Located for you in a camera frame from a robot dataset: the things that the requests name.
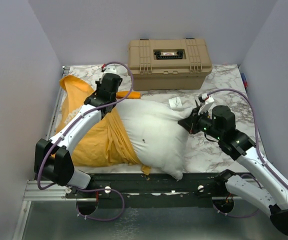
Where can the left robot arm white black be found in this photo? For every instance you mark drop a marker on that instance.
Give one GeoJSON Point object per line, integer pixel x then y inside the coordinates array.
{"type": "Point", "coordinates": [53, 162]}

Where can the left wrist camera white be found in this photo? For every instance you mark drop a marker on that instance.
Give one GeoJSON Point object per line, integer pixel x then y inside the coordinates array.
{"type": "Point", "coordinates": [108, 69]}

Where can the aluminium frame rail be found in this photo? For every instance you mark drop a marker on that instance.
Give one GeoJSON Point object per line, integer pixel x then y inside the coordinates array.
{"type": "Point", "coordinates": [53, 193]}

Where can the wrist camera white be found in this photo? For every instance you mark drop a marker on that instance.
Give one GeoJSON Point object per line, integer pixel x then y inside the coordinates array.
{"type": "Point", "coordinates": [108, 69]}
{"type": "Point", "coordinates": [206, 102]}

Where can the orange Mickey Mouse pillowcase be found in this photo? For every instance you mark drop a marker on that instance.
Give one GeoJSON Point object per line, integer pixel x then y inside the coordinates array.
{"type": "Point", "coordinates": [107, 143]}

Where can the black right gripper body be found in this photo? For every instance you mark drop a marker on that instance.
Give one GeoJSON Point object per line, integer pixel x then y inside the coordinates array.
{"type": "Point", "coordinates": [202, 122]}

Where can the blue red object at wall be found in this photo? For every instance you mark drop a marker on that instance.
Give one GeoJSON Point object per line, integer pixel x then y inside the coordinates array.
{"type": "Point", "coordinates": [244, 80]}

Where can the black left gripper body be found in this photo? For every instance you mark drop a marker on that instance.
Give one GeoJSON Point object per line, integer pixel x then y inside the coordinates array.
{"type": "Point", "coordinates": [98, 84]}

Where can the tan plastic toolbox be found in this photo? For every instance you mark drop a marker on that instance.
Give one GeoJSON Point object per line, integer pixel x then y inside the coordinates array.
{"type": "Point", "coordinates": [169, 64]}

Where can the white pillow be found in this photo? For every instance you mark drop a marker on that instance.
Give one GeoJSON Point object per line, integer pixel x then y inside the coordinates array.
{"type": "Point", "coordinates": [153, 130]}

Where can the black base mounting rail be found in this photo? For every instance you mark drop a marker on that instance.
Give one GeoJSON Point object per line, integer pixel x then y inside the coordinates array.
{"type": "Point", "coordinates": [158, 190]}

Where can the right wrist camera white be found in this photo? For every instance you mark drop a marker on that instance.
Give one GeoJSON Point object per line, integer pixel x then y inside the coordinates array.
{"type": "Point", "coordinates": [206, 102]}

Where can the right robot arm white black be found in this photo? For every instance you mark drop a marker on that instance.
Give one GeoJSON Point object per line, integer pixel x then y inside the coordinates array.
{"type": "Point", "coordinates": [272, 199]}

